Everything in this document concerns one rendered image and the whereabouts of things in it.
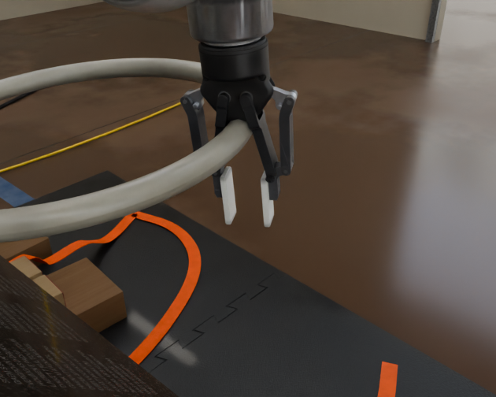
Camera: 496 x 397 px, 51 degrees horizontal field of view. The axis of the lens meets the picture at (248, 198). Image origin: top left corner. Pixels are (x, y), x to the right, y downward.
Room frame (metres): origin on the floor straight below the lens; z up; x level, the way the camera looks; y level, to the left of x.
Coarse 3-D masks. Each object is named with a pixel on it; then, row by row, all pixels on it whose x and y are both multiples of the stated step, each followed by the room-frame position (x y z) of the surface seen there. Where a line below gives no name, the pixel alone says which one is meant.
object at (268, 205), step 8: (264, 176) 0.56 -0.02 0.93; (264, 184) 0.55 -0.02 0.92; (264, 192) 0.55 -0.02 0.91; (264, 200) 0.55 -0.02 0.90; (272, 200) 0.57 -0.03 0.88; (264, 208) 0.55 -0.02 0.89; (272, 208) 0.57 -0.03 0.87; (264, 216) 0.55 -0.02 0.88; (272, 216) 0.57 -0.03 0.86; (264, 224) 0.55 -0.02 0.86
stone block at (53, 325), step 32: (0, 256) 0.74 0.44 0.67; (0, 288) 0.58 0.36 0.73; (32, 288) 0.64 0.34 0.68; (0, 320) 0.47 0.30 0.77; (32, 320) 0.52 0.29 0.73; (64, 320) 0.57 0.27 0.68; (0, 352) 0.39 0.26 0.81; (32, 352) 0.42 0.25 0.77; (64, 352) 0.46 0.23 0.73; (96, 352) 0.50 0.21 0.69; (0, 384) 0.33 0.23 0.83; (32, 384) 0.35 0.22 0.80; (64, 384) 0.38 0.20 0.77; (96, 384) 0.41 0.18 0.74; (128, 384) 0.44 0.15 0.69; (160, 384) 0.48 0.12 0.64
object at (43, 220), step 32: (96, 64) 0.85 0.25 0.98; (128, 64) 0.84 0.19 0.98; (160, 64) 0.82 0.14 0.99; (192, 64) 0.79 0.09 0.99; (0, 96) 0.78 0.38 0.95; (224, 128) 0.54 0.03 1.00; (192, 160) 0.47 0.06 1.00; (224, 160) 0.49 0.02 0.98; (96, 192) 0.42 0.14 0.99; (128, 192) 0.42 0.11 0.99; (160, 192) 0.43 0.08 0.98; (0, 224) 0.38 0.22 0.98; (32, 224) 0.38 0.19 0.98; (64, 224) 0.39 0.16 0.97; (96, 224) 0.40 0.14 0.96
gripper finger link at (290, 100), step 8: (288, 96) 0.55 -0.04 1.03; (288, 104) 0.54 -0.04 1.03; (280, 112) 0.55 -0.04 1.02; (288, 112) 0.54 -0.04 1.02; (280, 120) 0.55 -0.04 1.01; (288, 120) 0.54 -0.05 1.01; (280, 128) 0.55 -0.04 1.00; (288, 128) 0.54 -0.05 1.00; (280, 136) 0.55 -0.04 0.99; (288, 136) 0.55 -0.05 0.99; (280, 144) 0.55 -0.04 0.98; (288, 144) 0.55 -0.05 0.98; (280, 152) 0.55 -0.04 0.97; (288, 152) 0.55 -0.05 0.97; (280, 160) 0.55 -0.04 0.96; (288, 160) 0.55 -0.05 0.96; (280, 168) 0.55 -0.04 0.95; (288, 168) 0.55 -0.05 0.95
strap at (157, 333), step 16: (128, 224) 1.79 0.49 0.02; (160, 224) 1.79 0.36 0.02; (176, 224) 1.79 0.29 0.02; (80, 240) 1.57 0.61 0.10; (96, 240) 1.64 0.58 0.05; (112, 240) 1.67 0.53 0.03; (192, 240) 1.68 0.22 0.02; (32, 256) 1.34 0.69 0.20; (64, 256) 1.45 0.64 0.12; (192, 256) 1.58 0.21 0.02; (192, 272) 1.49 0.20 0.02; (192, 288) 1.40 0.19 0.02; (176, 304) 1.32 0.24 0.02; (160, 336) 1.17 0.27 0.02; (144, 352) 1.11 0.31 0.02; (384, 368) 1.05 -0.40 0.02; (384, 384) 0.99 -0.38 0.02
